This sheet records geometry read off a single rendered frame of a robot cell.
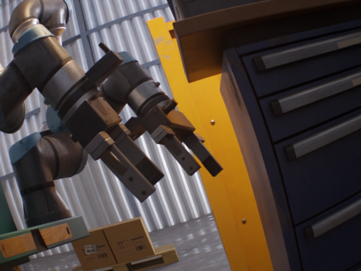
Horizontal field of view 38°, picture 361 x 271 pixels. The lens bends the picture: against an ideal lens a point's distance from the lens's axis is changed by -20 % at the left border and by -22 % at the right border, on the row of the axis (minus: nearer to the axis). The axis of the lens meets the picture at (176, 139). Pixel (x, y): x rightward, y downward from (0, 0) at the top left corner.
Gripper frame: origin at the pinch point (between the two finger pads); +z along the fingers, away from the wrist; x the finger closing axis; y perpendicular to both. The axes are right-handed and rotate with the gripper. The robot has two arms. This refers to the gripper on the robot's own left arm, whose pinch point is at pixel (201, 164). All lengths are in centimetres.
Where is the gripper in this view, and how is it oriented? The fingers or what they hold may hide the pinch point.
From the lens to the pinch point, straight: 128.8
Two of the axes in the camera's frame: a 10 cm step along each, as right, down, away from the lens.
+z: 6.1, 7.3, -3.1
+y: 7.0, -6.8, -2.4
